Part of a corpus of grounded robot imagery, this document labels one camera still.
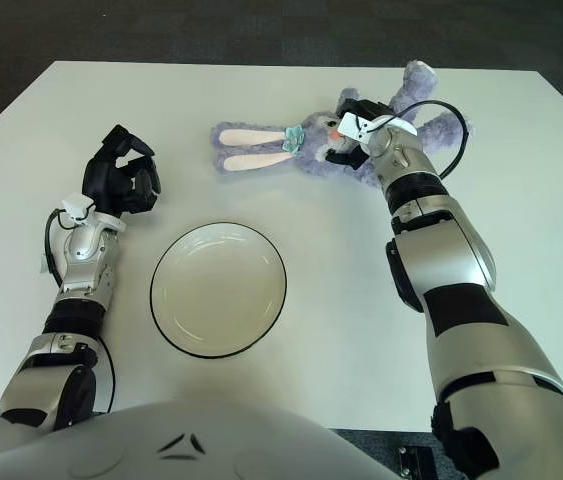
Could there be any purple plush bunny doll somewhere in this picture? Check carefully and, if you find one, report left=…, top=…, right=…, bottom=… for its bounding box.
left=210, top=59, right=475, bottom=189

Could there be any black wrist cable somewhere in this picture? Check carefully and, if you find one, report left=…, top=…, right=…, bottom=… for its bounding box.
left=360, top=99, right=470, bottom=179
left=43, top=208, right=85, bottom=289

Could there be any grey robot torso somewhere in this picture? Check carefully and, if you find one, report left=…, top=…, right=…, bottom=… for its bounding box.
left=0, top=399, right=402, bottom=480

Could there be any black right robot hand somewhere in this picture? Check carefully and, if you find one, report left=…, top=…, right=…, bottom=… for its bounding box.
left=324, top=98, right=395, bottom=171

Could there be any black metal bracket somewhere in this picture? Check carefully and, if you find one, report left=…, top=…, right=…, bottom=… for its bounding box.
left=395, top=444, right=437, bottom=480

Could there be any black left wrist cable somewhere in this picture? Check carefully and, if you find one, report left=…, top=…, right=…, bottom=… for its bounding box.
left=43, top=208, right=85, bottom=289

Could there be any thin black left elbow cable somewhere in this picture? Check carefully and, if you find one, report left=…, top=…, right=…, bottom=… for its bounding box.
left=93, top=339, right=116, bottom=414

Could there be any white plate with black rim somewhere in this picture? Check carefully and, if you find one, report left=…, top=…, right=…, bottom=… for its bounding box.
left=149, top=218, right=288, bottom=359

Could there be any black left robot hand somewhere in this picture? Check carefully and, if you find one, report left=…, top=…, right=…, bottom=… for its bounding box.
left=82, top=124, right=162, bottom=219

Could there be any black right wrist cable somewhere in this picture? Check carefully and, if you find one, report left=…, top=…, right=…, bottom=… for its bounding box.
left=360, top=99, right=470, bottom=179

